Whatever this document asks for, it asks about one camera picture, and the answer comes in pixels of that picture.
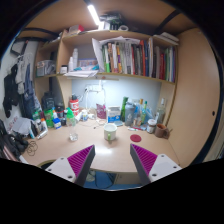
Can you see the grey water bottle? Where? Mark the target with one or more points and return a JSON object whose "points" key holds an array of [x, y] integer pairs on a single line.
{"points": [[129, 113]]}

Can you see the green tall bottle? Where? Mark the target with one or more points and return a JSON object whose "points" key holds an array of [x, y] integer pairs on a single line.
{"points": [[122, 116]]}

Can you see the white lidded jar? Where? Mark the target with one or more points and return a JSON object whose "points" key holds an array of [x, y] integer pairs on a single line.
{"points": [[151, 126]]}

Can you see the white spray bottle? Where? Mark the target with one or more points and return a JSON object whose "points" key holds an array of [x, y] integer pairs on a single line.
{"points": [[75, 58]]}

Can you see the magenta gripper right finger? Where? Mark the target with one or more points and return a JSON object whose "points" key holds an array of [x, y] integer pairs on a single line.
{"points": [[151, 167]]}

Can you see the brown ceramic mug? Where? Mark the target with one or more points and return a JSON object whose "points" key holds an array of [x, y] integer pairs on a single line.
{"points": [[161, 131]]}

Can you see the ceiling strip light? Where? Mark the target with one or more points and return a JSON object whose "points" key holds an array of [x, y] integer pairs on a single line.
{"points": [[94, 14]]}

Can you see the clear bottle green cap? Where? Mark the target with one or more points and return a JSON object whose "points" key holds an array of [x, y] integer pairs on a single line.
{"points": [[71, 124]]}

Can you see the wooden shelf unit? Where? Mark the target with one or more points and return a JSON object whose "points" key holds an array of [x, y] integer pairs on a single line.
{"points": [[62, 49]]}

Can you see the clear glass bottle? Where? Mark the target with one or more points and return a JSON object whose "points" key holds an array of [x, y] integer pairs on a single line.
{"points": [[161, 111]]}

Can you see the hanging dark clothes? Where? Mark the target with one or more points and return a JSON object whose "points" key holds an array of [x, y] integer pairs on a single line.
{"points": [[18, 93]]}

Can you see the green packet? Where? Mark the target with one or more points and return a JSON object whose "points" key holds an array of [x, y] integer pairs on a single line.
{"points": [[49, 118]]}

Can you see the stack of papers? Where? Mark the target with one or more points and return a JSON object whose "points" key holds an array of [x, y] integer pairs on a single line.
{"points": [[81, 74]]}

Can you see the row of books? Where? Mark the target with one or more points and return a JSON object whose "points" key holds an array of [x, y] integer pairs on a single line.
{"points": [[154, 58]]}

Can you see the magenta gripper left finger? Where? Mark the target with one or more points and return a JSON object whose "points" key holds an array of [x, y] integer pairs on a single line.
{"points": [[75, 168]]}

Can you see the clear plastic storage box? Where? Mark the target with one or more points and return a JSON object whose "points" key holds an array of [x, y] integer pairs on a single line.
{"points": [[45, 67]]}

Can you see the red round coaster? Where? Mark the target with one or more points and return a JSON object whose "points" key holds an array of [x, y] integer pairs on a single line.
{"points": [[135, 138]]}

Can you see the white mug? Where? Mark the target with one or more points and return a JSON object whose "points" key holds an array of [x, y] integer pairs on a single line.
{"points": [[110, 131]]}

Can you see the magenta snack bag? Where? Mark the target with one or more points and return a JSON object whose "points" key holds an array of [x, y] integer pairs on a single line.
{"points": [[101, 111]]}

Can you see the red white canister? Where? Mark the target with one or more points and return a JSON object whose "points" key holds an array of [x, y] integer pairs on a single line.
{"points": [[74, 104]]}

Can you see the blue white box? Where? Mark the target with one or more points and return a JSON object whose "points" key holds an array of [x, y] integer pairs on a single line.
{"points": [[113, 114]]}

